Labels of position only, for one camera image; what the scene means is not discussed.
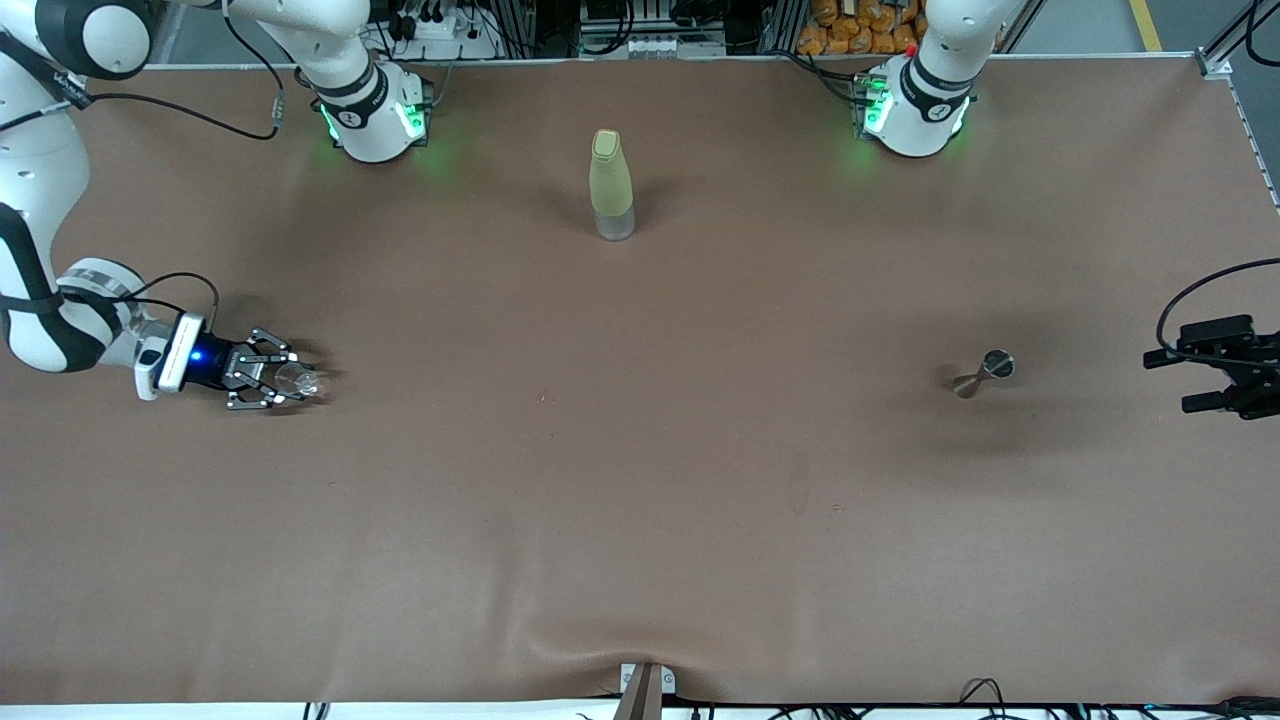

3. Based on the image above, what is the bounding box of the grey bracket with post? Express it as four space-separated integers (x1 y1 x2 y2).
619 663 677 720

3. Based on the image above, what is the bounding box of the white power strip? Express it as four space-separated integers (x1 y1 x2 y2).
395 0 501 61

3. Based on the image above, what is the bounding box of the yellow-green bottle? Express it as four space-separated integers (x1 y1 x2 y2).
588 128 637 242

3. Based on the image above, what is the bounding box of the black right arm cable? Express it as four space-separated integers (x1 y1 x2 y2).
0 0 286 331

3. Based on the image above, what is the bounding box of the orange snack bags pile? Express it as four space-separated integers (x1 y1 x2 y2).
797 0 1003 56

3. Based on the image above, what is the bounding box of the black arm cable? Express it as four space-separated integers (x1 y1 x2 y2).
1156 0 1280 353
0 0 286 331

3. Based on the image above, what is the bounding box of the aluminium frame strut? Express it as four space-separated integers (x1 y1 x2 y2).
1195 0 1280 79

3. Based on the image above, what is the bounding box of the steel double jigger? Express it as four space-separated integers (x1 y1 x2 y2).
950 349 1016 400

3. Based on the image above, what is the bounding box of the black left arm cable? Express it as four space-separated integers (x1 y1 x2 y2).
1156 0 1280 353

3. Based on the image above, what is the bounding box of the clear glass beaker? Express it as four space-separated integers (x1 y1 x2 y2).
272 360 323 403

